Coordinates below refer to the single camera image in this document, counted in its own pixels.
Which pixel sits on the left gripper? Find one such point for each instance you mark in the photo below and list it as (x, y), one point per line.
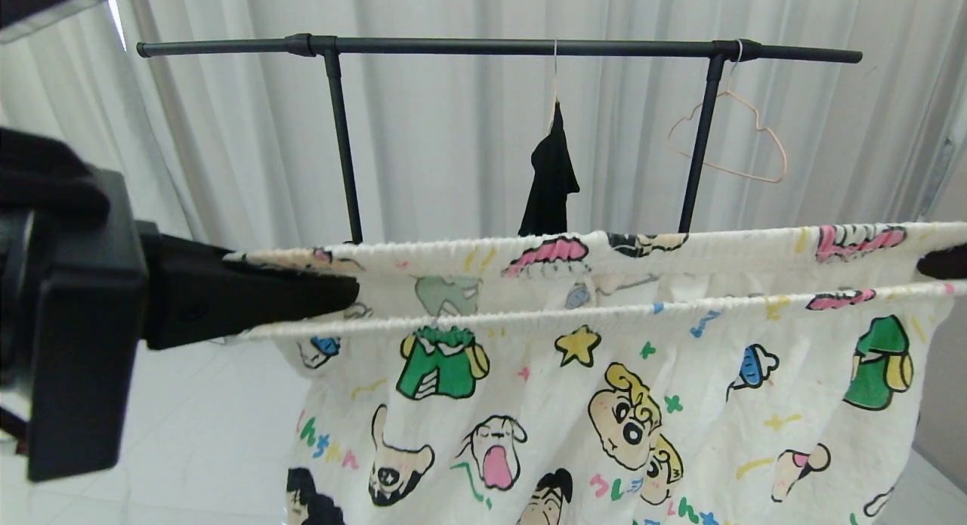
(83, 344)

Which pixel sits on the cream printed garment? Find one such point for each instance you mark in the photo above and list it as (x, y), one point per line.
(680, 374)

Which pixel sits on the black clothes rack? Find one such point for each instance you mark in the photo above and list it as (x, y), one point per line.
(491, 46)

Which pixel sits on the white curtain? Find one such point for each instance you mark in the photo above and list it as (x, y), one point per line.
(453, 147)

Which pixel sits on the black garment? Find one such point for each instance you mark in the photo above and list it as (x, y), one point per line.
(550, 185)

